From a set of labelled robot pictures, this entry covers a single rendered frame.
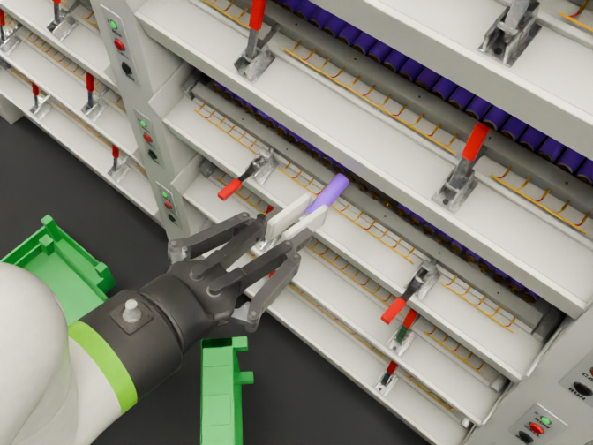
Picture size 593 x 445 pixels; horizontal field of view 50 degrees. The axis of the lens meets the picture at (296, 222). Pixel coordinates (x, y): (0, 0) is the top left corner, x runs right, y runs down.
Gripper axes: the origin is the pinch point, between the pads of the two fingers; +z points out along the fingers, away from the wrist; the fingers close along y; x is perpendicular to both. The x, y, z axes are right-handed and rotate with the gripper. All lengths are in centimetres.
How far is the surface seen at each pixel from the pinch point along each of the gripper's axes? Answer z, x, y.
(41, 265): -6, 56, 54
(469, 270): 13.1, 3.4, -17.1
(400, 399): 19, 46, -17
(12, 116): 17, 60, 101
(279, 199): 8.0, 8.9, 8.6
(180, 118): 8.3, 8.5, 29.0
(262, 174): 8.5, 7.3, 12.5
